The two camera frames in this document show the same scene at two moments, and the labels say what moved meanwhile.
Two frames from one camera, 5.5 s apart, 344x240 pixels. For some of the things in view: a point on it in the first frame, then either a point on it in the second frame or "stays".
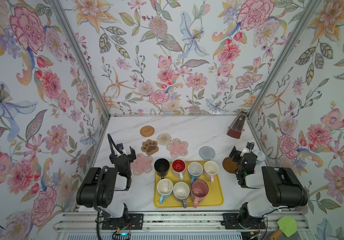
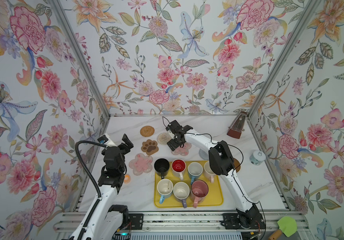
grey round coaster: (207, 153) stays
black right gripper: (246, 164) -> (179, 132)
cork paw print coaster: (150, 147) stays
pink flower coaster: (177, 148) stays
